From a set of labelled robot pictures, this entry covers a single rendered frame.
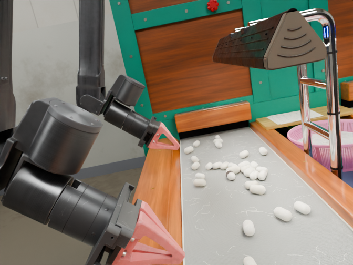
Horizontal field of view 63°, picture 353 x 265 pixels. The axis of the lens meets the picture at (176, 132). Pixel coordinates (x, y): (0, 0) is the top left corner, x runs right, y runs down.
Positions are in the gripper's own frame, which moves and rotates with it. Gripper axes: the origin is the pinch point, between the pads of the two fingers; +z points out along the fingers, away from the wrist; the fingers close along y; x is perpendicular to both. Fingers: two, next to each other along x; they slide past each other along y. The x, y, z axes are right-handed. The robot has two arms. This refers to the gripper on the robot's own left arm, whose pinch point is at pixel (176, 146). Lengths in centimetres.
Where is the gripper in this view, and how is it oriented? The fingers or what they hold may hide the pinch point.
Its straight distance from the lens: 75.6
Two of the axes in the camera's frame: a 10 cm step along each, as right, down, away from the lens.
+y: 0.0, -2.4, 9.7
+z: 8.7, 4.8, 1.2
